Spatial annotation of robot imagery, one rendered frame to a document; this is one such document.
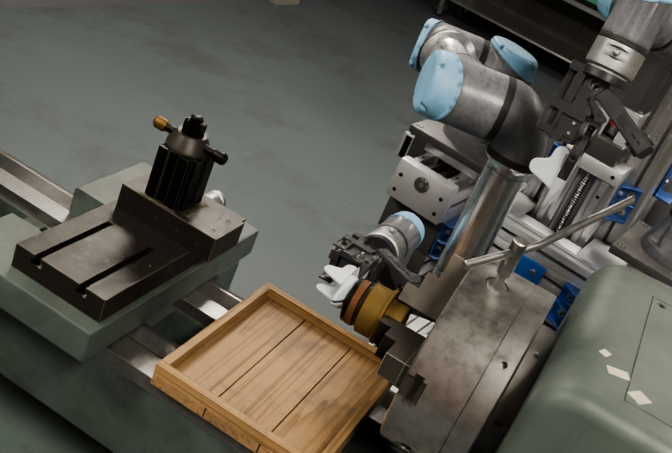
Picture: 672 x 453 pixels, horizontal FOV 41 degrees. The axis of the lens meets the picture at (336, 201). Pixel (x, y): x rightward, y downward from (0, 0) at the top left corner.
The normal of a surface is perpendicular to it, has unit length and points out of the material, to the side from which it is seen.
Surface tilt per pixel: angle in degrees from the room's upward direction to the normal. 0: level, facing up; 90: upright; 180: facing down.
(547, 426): 90
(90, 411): 90
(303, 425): 0
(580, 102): 75
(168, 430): 90
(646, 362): 0
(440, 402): 84
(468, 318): 39
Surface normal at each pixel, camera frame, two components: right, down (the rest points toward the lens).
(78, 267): 0.35, -0.83
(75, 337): -0.41, 0.27
